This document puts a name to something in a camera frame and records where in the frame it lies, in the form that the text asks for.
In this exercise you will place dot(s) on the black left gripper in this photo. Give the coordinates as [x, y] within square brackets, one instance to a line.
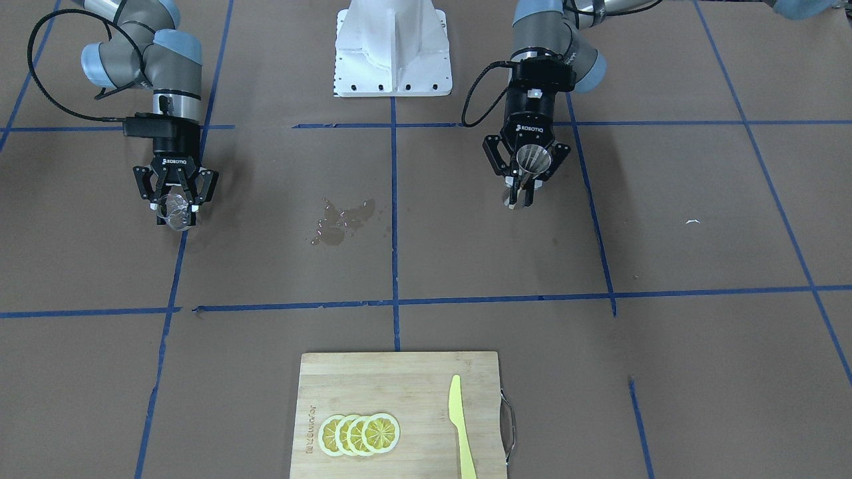
[530, 113]

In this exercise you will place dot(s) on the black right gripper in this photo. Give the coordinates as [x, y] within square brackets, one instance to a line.
[176, 153]

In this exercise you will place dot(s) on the clear glass shaker cup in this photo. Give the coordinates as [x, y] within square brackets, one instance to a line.
[176, 213]

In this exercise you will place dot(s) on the steel jigger measuring cup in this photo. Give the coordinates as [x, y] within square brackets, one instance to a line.
[531, 159]

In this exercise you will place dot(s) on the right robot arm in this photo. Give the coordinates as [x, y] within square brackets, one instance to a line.
[149, 51]

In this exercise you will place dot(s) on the liquid spill puddle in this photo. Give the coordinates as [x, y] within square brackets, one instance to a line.
[337, 224]

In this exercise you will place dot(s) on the bamboo cutting board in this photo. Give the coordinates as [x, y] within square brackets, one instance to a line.
[413, 387]

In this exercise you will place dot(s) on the yellow plastic knife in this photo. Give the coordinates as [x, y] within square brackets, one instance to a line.
[457, 418]

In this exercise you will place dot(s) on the lemon slice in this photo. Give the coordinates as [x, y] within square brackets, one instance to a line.
[353, 436]
[380, 433]
[328, 436]
[341, 434]

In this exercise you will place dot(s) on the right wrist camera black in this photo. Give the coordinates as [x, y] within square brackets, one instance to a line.
[144, 125]

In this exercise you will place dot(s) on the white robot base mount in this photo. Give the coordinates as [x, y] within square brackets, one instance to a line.
[392, 48]

